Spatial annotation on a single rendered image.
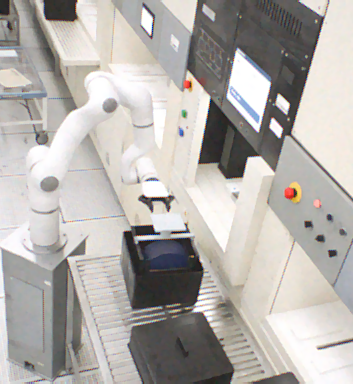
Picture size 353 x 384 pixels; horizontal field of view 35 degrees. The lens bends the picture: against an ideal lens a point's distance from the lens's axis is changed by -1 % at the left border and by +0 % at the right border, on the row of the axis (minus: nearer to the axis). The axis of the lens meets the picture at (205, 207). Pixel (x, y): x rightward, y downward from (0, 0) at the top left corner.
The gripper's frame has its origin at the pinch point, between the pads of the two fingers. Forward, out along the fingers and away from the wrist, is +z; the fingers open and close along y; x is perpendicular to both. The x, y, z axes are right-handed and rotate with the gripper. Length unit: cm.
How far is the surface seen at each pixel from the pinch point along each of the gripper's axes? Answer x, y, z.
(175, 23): 49, -18, -77
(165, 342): -19, 7, 52
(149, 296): -23.4, 6.8, 26.0
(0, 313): -107, 63, -48
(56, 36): -28, 20, -250
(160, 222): 2.7, 3.1, 12.9
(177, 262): -12.0, -4.2, 20.0
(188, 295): -24.7, -9.3, 26.0
